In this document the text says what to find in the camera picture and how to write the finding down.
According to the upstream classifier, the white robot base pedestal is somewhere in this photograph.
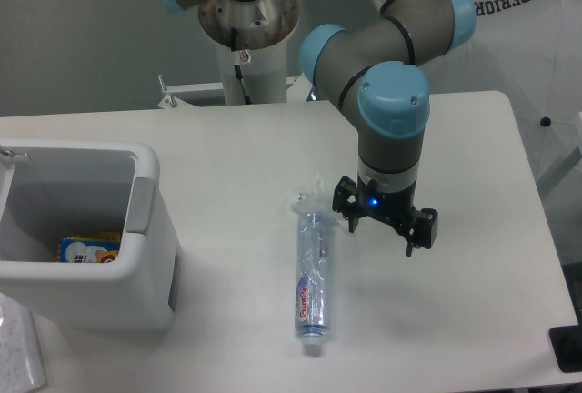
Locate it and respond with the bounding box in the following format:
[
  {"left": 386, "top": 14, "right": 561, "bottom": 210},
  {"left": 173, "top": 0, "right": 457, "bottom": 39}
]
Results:
[{"left": 198, "top": 0, "right": 299, "bottom": 106}]

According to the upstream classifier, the plastic-wrapped toothpaste tube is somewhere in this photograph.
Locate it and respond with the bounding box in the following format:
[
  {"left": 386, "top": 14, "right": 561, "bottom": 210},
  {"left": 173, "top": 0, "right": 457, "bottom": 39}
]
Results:
[{"left": 292, "top": 175, "right": 334, "bottom": 357}]

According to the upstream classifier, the blue and yellow snack box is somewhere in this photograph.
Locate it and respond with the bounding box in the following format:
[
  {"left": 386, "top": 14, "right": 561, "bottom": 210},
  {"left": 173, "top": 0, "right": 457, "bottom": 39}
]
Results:
[{"left": 55, "top": 230, "right": 122, "bottom": 264}]

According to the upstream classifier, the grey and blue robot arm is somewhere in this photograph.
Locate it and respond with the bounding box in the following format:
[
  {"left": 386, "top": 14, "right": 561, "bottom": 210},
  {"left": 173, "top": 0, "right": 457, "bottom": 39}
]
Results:
[{"left": 162, "top": 0, "right": 477, "bottom": 249}]

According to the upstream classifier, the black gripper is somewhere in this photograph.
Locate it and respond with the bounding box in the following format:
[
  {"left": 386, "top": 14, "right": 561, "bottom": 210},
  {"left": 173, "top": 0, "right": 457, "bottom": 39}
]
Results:
[{"left": 332, "top": 176, "right": 438, "bottom": 257}]

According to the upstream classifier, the white Superior umbrella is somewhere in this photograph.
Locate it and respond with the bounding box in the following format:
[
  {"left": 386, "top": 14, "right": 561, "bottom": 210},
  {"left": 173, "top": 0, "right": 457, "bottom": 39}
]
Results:
[{"left": 463, "top": 0, "right": 582, "bottom": 212}]

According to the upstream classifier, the white trash can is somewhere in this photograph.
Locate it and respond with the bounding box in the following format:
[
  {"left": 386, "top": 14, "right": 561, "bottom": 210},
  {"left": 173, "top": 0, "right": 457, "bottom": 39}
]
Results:
[{"left": 1, "top": 138, "right": 179, "bottom": 330}]

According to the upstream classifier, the white paper notebook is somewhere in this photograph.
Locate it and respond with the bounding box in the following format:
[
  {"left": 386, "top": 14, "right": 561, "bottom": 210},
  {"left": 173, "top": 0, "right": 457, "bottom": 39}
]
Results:
[{"left": 1, "top": 294, "right": 46, "bottom": 392}]

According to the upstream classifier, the black device at table edge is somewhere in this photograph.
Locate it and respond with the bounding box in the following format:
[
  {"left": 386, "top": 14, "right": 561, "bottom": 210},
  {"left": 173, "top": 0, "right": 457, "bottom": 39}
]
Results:
[{"left": 549, "top": 325, "right": 581, "bottom": 373}]

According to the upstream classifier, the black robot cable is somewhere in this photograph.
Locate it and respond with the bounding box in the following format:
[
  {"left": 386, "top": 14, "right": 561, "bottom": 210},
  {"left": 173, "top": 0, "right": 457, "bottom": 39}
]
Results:
[{"left": 229, "top": 27, "right": 253, "bottom": 106}]

